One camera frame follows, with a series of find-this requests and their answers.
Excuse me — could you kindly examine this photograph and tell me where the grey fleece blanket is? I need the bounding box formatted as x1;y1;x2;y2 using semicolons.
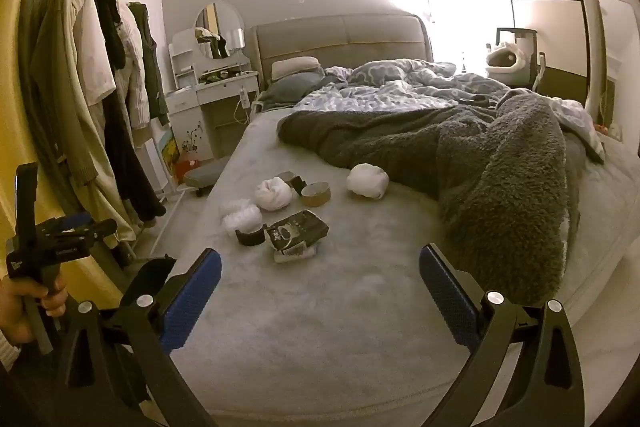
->
276;89;588;308

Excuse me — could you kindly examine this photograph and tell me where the beige pillow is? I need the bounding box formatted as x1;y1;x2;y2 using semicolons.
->
271;56;321;80

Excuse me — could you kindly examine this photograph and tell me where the beige striped jacket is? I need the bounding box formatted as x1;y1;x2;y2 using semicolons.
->
115;0;151;130

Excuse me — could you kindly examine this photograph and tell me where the black tape roll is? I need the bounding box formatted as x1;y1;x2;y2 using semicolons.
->
235;223;268;248

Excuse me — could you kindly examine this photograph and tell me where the grey pillow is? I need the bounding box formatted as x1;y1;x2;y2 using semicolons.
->
257;72;341;110

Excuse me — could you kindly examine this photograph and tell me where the person's left hand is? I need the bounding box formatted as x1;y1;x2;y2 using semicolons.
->
0;278;69;350

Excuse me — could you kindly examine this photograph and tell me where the yellow picture board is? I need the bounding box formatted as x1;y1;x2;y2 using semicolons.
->
159;129;182;170

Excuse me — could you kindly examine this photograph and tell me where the black frame chair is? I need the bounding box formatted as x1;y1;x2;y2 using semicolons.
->
495;27;547;92

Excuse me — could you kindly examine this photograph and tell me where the yellow curtain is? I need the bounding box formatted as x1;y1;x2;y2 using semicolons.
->
0;0;126;293

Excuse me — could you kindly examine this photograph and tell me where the round mirror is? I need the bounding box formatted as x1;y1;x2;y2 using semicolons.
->
193;2;246;60

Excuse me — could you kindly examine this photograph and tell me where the person's left forearm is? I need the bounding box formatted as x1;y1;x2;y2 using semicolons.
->
0;332;22;370

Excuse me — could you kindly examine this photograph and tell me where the grey bed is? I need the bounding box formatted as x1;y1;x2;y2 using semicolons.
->
165;107;631;427

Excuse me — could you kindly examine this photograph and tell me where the black printed packet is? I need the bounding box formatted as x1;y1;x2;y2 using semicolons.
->
264;209;331;254

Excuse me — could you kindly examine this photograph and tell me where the grey cushioned stool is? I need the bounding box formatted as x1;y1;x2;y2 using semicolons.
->
182;157;231;198

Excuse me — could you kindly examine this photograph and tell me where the white vanity desk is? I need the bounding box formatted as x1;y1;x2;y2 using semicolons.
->
165;29;261;162

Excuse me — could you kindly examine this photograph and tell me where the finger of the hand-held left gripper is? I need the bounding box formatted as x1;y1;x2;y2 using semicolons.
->
50;214;119;254
15;163;39;240

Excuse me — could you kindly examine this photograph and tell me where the white leaning panel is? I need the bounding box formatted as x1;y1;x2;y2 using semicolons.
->
597;0;635;128

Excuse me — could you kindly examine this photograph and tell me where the grey curtain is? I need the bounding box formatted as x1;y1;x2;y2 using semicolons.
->
12;0;98;188

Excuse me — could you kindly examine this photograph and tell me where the white clothes rack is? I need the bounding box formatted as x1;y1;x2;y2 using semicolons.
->
37;0;191;258

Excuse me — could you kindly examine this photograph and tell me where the white tissue ball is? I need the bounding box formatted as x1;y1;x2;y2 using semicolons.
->
255;177;292;211
346;163;390;199

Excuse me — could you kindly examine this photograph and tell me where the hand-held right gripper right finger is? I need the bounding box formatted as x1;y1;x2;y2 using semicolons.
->
419;243;586;427

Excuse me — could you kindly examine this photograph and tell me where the olive knit cardigan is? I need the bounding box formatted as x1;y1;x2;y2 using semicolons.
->
30;0;131;228

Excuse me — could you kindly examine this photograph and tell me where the black hanging garment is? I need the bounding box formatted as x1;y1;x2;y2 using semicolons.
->
70;0;167;224

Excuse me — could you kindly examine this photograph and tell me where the orange bag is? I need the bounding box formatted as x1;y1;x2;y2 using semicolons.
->
172;159;201;182

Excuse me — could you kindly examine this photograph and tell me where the grey padded headboard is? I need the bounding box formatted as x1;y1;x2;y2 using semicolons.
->
248;13;435;100

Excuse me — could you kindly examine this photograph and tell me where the blue patterned duvet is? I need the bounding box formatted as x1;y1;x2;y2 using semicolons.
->
290;59;606;165

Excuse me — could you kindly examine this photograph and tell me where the dark green jacket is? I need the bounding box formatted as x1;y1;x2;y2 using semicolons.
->
127;2;171;128

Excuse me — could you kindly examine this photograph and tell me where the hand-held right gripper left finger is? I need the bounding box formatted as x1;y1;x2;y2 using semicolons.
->
60;248;223;427

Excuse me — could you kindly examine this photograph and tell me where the white shirt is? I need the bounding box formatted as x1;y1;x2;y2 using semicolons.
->
75;0;118;108

